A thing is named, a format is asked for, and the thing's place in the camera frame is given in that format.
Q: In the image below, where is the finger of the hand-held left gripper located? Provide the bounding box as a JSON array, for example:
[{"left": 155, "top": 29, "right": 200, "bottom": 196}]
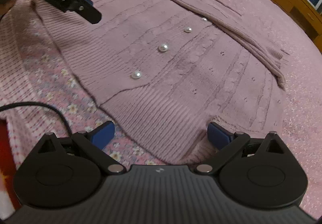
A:
[{"left": 64, "top": 0, "right": 102, "bottom": 24}]

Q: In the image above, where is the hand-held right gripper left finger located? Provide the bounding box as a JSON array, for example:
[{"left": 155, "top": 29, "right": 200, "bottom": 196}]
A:
[{"left": 35, "top": 121, "right": 127, "bottom": 174}]

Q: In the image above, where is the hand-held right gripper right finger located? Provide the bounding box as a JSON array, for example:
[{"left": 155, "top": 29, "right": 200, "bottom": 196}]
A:
[{"left": 196, "top": 122, "right": 288, "bottom": 173}]

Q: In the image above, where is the pink knitted cardigan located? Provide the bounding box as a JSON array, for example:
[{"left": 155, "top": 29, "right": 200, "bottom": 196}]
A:
[{"left": 30, "top": 0, "right": 288, "bottom": 165}]

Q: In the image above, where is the pink floral bedspread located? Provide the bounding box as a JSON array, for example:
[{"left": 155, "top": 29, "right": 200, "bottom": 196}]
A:
[{"left": 0, "top": 0, "right": 322, "bottom": 216}]

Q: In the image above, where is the red printed cloth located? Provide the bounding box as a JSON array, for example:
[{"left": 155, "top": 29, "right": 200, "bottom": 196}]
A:
[{"left": 0, "top": 119, "right": 22, "bottom": 217}]

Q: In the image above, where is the black cable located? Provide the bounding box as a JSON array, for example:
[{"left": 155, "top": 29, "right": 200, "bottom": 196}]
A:
[{"left": 0, "top": 101, "right": 72, "bottom": 138}]

